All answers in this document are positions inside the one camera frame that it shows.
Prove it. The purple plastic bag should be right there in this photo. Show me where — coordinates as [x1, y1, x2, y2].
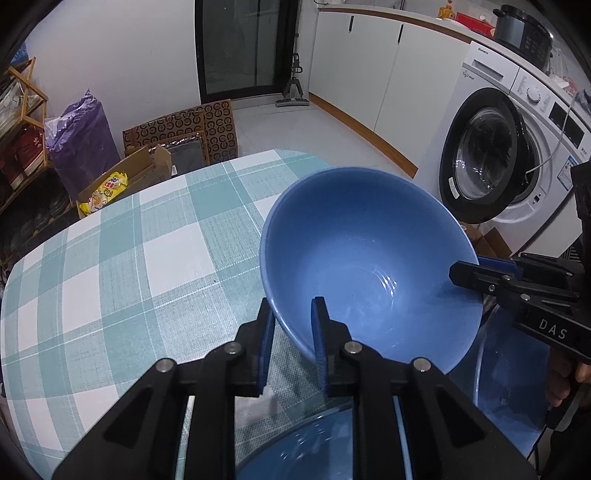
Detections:
[45, 90, 122, 200]

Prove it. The yellow snack packet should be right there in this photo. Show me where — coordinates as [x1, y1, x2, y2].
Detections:
[78, 172, 130, 219]

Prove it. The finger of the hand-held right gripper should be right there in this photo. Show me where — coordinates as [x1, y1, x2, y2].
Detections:
[477, 256, 522, 278]
[449, 260, 527, 303]

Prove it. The white base cabinet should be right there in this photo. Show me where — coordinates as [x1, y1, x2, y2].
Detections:
[308, 6, 472, 178]

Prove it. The small brown cardboard box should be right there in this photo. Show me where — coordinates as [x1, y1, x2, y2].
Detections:
[459, 222, 513, 259]

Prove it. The black glass door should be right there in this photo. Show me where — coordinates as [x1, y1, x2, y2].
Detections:
[194, 0, 301, 104]

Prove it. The large blue bowl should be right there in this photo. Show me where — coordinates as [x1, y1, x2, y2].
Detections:
[235, 401, 361, 480]

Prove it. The grey stick vacuum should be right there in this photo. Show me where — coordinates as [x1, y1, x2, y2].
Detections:
[276, 53, 309, 108]

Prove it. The white washing machine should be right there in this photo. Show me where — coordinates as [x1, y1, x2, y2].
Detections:
[438, 41, 591, 241]

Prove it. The person's right hand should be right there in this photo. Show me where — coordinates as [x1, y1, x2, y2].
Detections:
[545, 344, 591, 416]

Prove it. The black pressure cooker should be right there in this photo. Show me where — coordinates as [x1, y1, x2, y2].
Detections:
[493, 4, 553, 58]

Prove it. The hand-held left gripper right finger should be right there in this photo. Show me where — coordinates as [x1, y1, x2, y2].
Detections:
[310, 296, 539, 480]

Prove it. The patterned cardboard sheet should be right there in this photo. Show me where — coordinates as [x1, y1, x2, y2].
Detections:
[122, 99, 238, 164]

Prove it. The red box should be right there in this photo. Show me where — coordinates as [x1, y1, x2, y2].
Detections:
[455, 11, 497, 35]

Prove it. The foil insulated bag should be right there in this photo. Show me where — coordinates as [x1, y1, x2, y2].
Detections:
[163, 131, 209, 175]

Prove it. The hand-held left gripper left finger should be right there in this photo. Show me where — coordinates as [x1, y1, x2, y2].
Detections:
[53, 298, 277, 480]

